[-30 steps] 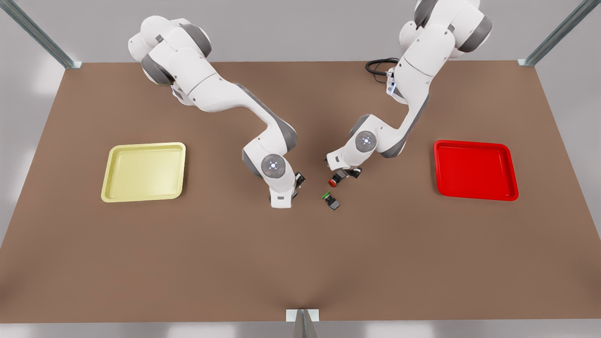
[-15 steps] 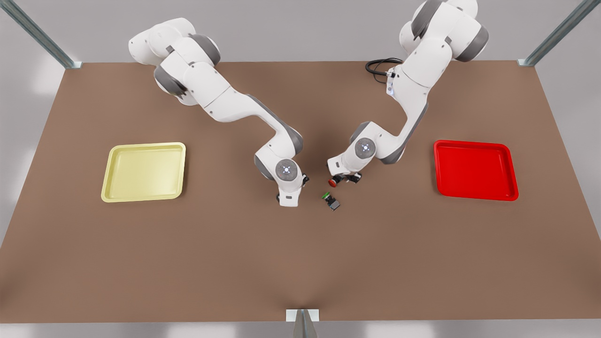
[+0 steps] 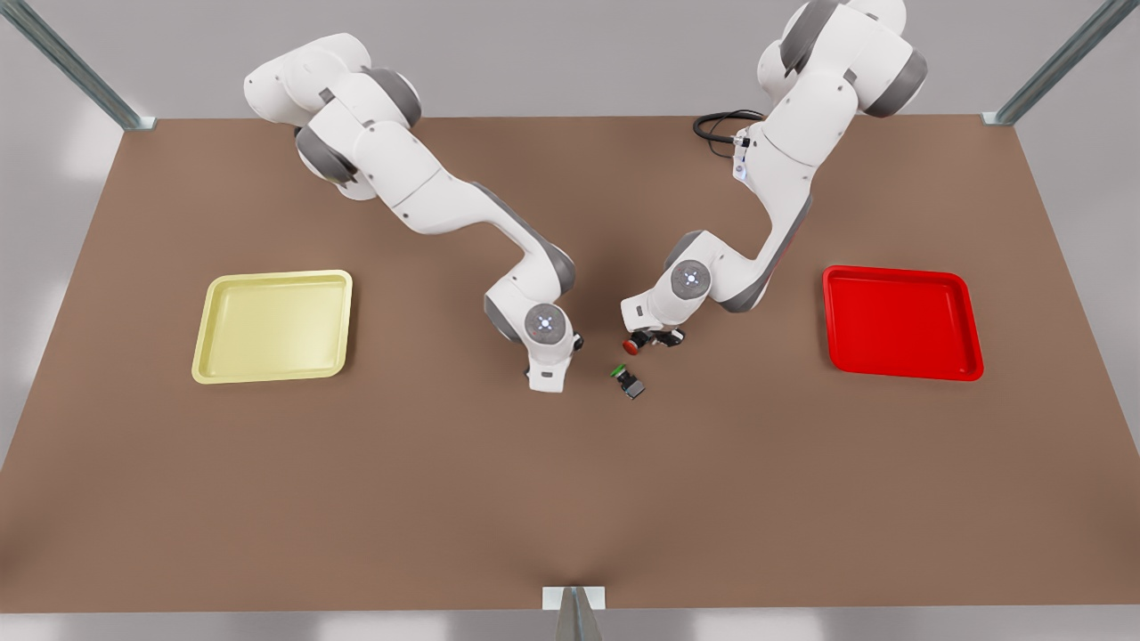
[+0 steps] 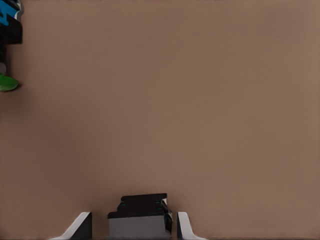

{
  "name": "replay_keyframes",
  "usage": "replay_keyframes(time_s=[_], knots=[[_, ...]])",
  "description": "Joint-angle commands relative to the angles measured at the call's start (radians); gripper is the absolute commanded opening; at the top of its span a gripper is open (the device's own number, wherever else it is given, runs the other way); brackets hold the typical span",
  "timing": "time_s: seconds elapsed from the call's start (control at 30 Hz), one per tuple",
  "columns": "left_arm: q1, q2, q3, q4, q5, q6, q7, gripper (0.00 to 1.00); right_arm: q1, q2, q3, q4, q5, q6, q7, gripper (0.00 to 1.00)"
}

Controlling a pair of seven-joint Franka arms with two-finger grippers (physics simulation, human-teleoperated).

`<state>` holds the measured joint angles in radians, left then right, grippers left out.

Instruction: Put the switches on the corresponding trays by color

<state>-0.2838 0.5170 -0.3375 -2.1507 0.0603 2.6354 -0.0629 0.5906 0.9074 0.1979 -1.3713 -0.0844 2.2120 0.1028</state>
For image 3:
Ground black cable loop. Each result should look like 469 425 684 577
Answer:
693 110 768 162

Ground silver frame post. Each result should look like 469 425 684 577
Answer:
541 585 607 641
0 0 158 133
981 0 1140 127

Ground red tray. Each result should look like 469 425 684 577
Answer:
821 264 985 383

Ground pale yellow tray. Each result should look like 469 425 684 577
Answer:
191 270 354 385

